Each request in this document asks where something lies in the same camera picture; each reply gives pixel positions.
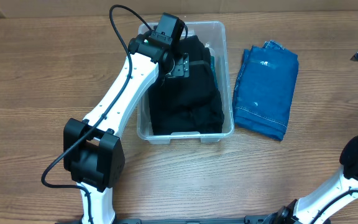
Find shiny blue green garment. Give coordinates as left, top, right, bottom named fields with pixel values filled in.
left=210, top=55, right=218, bottom=88

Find black garment with tape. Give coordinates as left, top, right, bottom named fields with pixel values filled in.
left=158, top=35, right=217, bottom=106

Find blue jeans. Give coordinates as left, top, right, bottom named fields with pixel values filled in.
left=232, top=40, right=299, bottom=141

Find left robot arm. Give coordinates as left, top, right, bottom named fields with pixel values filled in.
left=63, top=13, right=188, bottom=223

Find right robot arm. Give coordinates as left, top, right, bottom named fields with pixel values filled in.
left=257, top=136, right=358, bottom=224

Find clear plastic storage bin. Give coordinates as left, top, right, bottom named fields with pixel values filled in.
left=137, top=21, right=234, bottom=144

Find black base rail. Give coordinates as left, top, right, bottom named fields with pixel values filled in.
left=54, top=214, right=270, bottom=224

